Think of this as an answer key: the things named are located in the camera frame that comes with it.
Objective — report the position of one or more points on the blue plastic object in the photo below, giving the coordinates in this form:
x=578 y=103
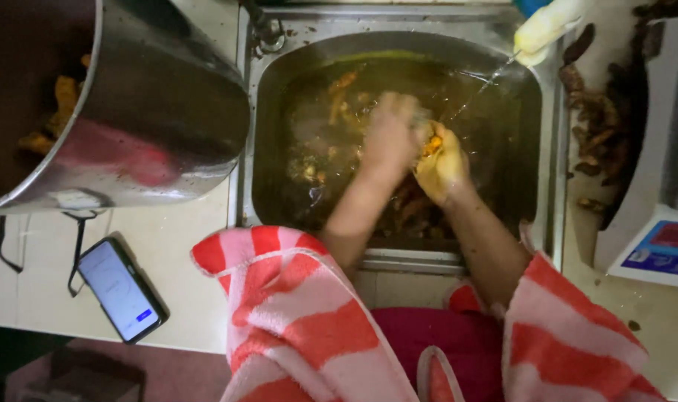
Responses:
x=529 y=5

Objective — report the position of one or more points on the dark brown box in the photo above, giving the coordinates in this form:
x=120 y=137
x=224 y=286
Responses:
x=76 y=374

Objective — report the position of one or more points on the person's right fingers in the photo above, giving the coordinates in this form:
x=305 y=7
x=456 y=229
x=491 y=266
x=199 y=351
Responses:
x=436 y=139

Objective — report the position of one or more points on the person's left hand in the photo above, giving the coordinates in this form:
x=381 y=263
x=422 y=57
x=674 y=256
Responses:
x=392 y=139

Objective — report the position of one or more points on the heap of turmeric roots in water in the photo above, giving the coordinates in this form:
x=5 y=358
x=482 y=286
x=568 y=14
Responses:
x=328 y=139

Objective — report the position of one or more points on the pile of dark unwashed roots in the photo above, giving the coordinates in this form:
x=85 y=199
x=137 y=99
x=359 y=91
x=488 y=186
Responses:
x=601 y=123

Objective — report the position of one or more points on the metal faucet base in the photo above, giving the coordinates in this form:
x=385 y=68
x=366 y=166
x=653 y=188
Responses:
x=267 y=31

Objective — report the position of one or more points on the stainless steel sink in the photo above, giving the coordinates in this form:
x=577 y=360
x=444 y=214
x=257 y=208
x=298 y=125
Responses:
x=506 y=139

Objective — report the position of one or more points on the cloth-wrapped tap spout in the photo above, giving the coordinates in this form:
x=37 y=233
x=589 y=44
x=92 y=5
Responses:
x=543 y=28

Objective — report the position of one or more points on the person's right hand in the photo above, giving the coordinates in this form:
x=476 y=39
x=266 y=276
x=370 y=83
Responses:
x=448 y=170

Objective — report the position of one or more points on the heap of peeled turmeric pieces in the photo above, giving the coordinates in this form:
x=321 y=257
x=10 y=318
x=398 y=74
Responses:
x=62 y=109

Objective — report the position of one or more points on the large stainless steel pot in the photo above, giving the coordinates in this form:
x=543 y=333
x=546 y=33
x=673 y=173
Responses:
x=160 y=100

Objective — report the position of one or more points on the person's left fingers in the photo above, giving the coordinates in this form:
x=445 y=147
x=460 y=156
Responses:
x=399 y=109

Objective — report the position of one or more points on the magenta garment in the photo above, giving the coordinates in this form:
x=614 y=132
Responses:
x=462 y=340

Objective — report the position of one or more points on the black smartphone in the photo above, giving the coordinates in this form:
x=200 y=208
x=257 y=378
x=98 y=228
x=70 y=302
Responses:
x=120 y=290

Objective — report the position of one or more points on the orange turmeric root piece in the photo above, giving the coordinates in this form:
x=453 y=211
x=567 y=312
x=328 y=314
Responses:
x=431 y=146

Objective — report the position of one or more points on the white weighing scale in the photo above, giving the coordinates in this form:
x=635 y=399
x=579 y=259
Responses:
x=660 y=234

